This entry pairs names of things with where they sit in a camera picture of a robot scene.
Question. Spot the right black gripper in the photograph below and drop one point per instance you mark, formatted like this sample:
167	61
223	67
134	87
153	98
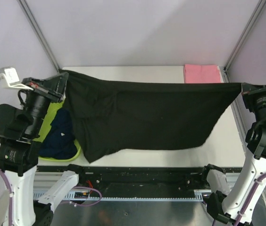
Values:
249	92

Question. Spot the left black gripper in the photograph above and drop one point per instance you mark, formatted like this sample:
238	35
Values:
56	84

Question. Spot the black printed t shirt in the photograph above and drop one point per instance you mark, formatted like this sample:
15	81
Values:
110	116

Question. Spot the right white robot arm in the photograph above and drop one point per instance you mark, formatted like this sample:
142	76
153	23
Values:
235	204

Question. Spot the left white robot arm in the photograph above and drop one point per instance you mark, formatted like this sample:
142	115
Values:
19	129

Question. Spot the green plastic bin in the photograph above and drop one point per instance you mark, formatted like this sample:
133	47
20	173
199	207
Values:
45	128

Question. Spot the folded pink t shirt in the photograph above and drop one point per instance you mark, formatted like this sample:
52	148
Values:
201	73

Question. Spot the navy blue t shirt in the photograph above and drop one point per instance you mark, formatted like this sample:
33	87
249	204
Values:
59	142

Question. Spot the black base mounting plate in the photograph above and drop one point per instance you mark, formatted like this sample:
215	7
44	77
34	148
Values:
150	178

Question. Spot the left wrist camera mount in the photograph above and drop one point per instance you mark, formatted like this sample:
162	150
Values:
9	79

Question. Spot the grey slotted cable duct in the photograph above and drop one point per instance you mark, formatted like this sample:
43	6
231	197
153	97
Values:
140	194

